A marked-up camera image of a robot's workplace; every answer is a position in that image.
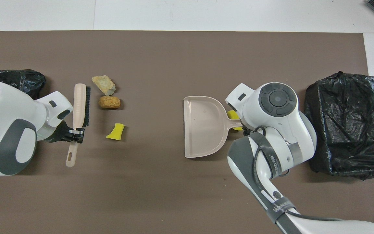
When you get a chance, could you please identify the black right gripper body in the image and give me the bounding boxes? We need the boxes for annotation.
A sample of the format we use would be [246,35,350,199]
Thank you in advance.
[242,124,258,137]

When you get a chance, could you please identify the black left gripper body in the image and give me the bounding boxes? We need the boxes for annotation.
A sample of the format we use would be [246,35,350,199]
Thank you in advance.
[55,121,74,143]

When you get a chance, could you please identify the beige hand brush black bristles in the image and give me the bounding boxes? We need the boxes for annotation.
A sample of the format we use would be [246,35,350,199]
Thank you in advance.
[65,83,91,168]

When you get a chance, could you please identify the yellow cheese piece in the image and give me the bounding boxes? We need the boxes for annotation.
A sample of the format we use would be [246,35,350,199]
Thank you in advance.
[106,123,125,141]

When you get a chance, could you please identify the brown oval bread roll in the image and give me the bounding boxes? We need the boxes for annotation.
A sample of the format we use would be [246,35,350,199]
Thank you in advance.
[98,96,121,110]

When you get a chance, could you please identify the beige plastic dustpan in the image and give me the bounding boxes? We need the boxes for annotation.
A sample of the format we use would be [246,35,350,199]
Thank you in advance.
[183,96,243,159]

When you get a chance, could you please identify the pale dumpling pastry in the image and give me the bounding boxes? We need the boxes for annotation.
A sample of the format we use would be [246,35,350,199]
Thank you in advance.
[92,75,116,96]

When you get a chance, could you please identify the bin lined with black bag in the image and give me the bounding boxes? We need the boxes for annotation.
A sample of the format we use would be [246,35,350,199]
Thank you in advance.
[0,69,46,100]
[304,71,374,181]

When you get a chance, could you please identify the yellow cheese wedge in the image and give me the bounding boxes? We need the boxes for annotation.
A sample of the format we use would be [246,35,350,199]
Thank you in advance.
[227,110,244,131]

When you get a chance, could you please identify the brown table mat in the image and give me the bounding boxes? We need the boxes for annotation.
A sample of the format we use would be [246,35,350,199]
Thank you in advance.
[0,31,374,234]

